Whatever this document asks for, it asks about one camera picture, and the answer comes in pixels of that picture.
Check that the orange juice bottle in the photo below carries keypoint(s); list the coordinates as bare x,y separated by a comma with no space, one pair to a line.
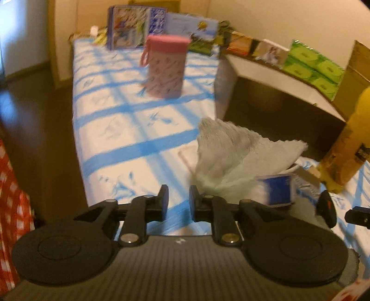
347,150

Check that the small brown paper tag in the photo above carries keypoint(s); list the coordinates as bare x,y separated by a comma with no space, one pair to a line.
309,173

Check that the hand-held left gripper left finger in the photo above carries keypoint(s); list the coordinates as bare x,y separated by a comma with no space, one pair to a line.
163,200

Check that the blue meadow printed box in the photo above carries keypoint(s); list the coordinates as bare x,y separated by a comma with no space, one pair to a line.
185,26

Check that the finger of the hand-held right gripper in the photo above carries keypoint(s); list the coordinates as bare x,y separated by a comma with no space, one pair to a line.
360,216
326,208

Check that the wooden door frame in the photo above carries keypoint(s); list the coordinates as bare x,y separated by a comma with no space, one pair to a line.
56,43

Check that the small blue white box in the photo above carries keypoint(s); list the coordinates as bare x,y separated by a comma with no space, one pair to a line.
277,189

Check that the orange label small box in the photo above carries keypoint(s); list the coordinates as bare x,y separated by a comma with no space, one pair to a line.
240,43

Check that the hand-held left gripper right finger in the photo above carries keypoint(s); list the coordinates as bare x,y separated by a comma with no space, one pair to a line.
194,202

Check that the large cardboard box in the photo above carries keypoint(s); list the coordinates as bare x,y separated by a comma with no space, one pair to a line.
355,72

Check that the pink lidded container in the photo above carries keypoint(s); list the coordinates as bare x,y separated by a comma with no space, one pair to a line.
164,72

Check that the green tissue multipack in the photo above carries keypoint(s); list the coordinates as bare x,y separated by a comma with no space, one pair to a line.
312,69

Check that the grey fluffy towel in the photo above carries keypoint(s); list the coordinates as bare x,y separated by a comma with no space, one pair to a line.
240,144

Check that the white photo printed box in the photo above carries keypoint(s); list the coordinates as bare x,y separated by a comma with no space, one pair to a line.
271,53

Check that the colourful cartoon printed box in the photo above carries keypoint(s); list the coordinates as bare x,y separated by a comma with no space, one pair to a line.
127,26

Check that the brown box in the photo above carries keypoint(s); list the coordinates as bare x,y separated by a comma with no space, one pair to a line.
274,115

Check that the red checked cloth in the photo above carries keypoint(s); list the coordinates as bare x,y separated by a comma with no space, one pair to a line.
11,208

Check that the small yellow packet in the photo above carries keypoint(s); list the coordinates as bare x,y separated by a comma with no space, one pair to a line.
99,36

